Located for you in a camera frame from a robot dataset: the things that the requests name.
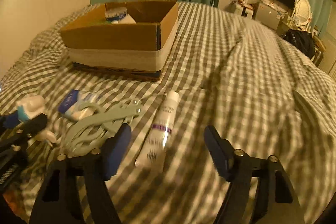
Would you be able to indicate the white suitcase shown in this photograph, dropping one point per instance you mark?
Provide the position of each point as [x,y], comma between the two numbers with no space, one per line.
[242,10]

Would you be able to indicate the blue white packet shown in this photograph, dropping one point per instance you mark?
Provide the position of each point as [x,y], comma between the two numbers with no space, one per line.
[69,107]

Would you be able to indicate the white cream tube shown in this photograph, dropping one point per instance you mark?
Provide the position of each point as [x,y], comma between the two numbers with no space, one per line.
[153,151]

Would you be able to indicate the white plastic bottle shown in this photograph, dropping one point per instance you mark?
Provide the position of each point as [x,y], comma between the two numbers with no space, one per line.
[119,16]

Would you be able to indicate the black bag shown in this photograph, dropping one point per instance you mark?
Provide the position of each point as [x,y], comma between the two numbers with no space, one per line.
[302,40]

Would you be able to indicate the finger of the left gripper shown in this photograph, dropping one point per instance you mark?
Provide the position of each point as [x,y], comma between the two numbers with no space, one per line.
[8,121]
[26,131]

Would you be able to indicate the checkered bed sheet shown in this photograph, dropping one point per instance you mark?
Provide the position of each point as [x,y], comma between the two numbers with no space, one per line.
[260,92]

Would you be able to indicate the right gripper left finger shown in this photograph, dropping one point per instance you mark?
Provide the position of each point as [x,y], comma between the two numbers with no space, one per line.
[98,169]

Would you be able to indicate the oval white mirror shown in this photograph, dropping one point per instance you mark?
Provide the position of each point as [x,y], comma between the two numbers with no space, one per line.
[302,13]

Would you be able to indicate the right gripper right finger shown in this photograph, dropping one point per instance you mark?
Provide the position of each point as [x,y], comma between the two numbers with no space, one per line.
[275,198]

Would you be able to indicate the cardboard box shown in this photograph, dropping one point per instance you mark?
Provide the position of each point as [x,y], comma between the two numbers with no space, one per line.
[136,50]

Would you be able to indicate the small grey fridge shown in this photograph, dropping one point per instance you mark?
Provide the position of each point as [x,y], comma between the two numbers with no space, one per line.
[267,16]

